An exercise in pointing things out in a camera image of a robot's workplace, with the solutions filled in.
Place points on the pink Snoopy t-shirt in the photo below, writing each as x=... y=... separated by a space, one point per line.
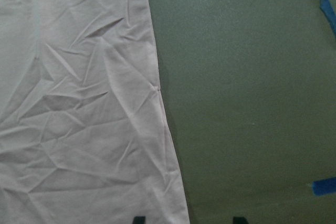
x=84 y=134

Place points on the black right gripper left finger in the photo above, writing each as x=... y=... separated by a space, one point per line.
x=138 y=220

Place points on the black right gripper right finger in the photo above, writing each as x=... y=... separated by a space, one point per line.
x=240 y=220

